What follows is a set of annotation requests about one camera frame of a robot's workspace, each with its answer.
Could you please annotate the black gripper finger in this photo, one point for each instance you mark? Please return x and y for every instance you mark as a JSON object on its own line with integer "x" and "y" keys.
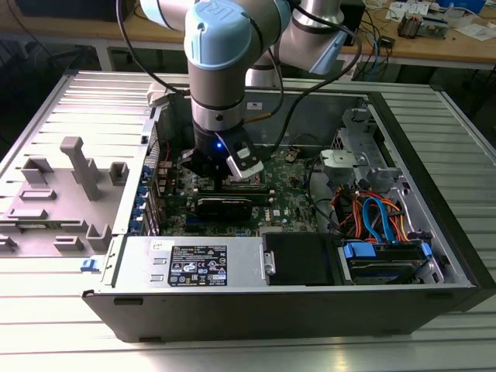
{"x": 197, "y": 166}

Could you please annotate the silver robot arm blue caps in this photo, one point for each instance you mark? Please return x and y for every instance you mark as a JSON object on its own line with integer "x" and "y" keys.
{"x": 217, "y": 77}

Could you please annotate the blue slot retainer clip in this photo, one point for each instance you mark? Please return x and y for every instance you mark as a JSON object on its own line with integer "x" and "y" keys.
{"x": 135, "y": 226}
{"x": 138, "y": 210}
{"x": 142, "y": 191}
{"x": 145, "y": 173}

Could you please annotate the CPU socket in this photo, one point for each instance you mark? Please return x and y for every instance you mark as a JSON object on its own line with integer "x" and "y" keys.
{"x": 257, "y": 182}

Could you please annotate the black graphics card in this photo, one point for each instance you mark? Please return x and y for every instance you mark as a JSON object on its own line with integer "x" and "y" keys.
{"x": 222, "y": 209}

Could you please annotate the white plastic case latch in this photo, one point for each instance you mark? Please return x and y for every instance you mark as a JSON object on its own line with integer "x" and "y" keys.
{"x": 157, "y": 97}

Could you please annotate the round coin battery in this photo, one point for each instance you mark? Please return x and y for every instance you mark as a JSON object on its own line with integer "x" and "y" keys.
{"x": 291, "y": 156}

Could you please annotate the green motherboard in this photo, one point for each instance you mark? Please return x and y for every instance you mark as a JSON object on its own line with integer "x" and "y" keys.
{"x": 286, "y": 201}

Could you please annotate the silver power supply unit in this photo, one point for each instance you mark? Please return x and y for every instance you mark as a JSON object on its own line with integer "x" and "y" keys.
{"x": 135, "y": 263}

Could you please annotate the grey parts rack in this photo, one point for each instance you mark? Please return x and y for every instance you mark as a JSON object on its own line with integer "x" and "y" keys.
{"x": 58, "y": 209}

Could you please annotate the small blue plastic clip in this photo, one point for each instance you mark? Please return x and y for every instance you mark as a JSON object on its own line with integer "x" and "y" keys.
{"x": 88, "y": 264}

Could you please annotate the open black PC case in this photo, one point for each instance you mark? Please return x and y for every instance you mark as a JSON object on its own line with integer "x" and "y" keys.
{"x": 271, "y": 314}

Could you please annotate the black monitor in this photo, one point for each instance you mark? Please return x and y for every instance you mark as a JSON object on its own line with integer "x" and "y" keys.
{"x": 77, "y": 9}

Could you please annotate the black tower box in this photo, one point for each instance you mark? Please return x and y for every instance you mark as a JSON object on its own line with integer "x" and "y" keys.
{"x": 358, "y": 17}

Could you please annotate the small black box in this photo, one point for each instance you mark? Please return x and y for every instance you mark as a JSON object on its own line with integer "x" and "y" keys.
{"x": 386, "y": 42}

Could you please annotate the hard disk in blue carrier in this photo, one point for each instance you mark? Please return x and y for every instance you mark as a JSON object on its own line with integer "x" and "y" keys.
{"x": 387, "y": 267}

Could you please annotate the white printed card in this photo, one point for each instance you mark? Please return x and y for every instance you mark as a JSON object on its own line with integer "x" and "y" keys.
{"x": 396, "y": 11}

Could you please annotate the copper coil cooler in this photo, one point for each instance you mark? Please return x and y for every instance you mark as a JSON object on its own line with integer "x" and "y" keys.
{"x": 410, "y": 27}

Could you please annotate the wooden desk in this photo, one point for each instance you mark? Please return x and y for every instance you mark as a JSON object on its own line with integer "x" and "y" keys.
{"x": 426, "y": 50}

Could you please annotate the grey desk device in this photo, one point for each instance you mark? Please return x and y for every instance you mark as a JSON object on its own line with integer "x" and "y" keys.
{"x": 434, "y": 29}

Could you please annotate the white paper sheet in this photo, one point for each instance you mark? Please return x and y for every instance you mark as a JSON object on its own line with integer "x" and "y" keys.
{"x": 478, "y": 32}

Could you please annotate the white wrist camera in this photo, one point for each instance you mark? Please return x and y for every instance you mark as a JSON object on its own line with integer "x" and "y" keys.
{"x": 244, "y": 166}

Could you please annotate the silver metal bracket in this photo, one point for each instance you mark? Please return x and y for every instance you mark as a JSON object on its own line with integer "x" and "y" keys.
{"x": 339, "y": 159}

